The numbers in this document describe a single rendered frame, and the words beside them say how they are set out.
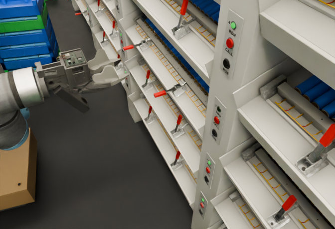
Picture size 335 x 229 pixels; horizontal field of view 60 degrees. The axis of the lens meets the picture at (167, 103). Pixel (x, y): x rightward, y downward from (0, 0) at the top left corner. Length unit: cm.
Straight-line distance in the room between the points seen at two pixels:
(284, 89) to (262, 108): 5
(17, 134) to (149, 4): 51
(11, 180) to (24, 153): 12
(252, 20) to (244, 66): 8
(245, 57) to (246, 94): 8
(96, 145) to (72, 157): 12
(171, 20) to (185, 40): 10
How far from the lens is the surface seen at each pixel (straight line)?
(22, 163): 131
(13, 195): 126
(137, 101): 141
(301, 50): 42
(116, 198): 129
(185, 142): 98
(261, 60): 52
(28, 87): 72
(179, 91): 85
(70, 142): 151
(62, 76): 74
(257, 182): 69
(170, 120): 105
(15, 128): 82
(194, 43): 71
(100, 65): 80
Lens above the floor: 112
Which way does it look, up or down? 44 degrees down
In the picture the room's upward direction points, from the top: straight up
